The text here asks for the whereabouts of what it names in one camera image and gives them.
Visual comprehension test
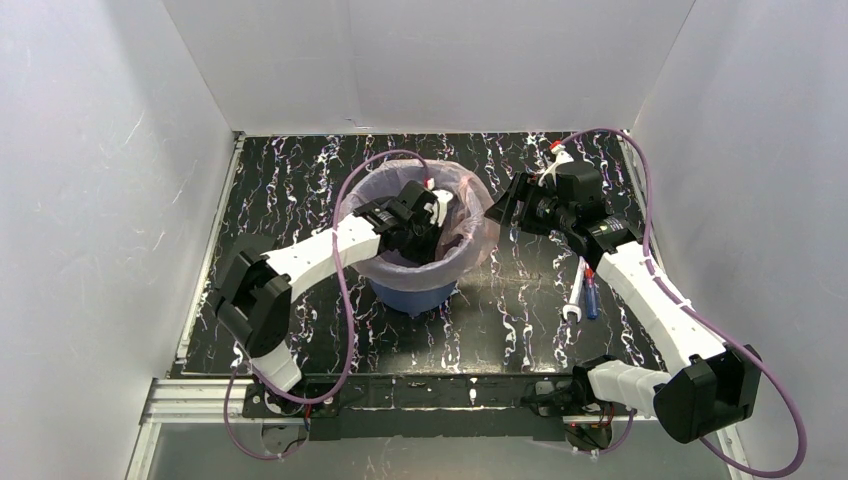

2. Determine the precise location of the pink plastic trash bag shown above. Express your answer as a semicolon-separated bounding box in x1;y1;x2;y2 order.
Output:
337;158;500;292

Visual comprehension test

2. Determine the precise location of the blue plastic trash bin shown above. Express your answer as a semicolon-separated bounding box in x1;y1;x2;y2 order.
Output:
370;280;457;317

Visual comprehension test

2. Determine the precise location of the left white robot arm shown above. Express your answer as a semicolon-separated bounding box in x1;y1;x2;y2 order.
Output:
213;181;454;405

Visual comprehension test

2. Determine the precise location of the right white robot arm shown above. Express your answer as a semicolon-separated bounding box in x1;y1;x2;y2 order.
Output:
485;162;760;444

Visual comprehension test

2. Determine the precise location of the silver open-end wrench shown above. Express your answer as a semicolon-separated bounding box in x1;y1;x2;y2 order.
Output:
562;258;587;324

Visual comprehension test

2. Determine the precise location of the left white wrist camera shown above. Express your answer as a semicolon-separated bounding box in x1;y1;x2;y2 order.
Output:
422;178;455;227

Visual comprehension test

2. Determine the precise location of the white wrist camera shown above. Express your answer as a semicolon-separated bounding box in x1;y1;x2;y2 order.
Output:
422;178;455;227
537;140;575;188

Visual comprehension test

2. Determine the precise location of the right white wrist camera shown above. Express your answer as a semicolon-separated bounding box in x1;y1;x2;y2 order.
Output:
537;140;575;188

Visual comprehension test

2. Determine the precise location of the blue handled screwdriver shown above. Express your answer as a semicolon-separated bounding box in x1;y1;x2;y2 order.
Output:
585;288;600;320

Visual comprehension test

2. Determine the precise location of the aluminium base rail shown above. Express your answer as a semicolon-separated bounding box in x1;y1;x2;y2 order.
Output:
129;374;753;480

